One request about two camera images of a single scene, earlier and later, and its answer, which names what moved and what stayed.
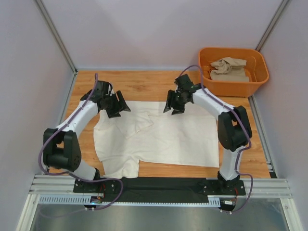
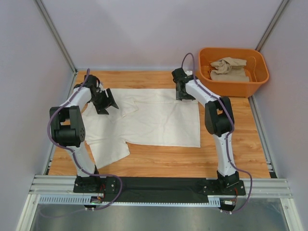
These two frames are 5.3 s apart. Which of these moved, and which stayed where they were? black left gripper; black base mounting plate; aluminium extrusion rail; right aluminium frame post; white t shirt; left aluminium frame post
Moved: white t shirt; black left gripper
Stayed: aluminium extrusion rail; black base mounting plate; left aluminium frame post; right aluminium frame post
